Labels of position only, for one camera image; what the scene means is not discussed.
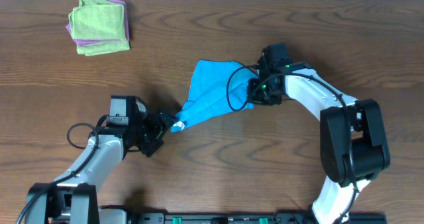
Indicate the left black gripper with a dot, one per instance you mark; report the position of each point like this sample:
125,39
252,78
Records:
159,128

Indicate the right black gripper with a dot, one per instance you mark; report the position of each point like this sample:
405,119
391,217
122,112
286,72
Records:
254,97

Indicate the blue microfiber cloth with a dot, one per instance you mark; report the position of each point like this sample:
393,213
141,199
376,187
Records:
216,88

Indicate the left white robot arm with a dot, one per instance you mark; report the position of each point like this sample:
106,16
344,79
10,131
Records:
72,196

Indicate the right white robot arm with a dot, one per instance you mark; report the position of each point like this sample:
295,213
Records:
353,143

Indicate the bottom green folded cloth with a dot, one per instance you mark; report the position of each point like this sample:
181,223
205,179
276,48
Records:
106,47

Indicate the green folded cloth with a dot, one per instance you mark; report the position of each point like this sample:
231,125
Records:
98,20
106,47

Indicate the purple folded cloth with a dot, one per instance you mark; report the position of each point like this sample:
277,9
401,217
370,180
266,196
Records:
87,42

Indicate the top green folded cloth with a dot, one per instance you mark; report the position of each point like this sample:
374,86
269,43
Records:
98,20

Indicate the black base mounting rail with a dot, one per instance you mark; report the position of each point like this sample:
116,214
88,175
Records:
245,218

